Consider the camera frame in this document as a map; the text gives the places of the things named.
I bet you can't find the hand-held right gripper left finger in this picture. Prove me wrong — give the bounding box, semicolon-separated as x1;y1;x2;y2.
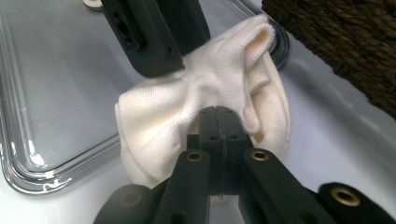
155;105;224;224

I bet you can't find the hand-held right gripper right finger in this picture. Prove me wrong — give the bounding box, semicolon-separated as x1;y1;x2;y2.
217;105;339;224

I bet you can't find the white sock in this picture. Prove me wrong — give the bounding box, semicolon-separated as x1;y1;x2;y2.
114;13;292;204

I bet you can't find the clear plastic box lid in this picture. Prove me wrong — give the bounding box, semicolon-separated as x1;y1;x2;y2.
0;0;291;196

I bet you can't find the brown woven basket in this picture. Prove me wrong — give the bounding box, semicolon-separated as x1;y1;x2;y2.
261;0;396;119

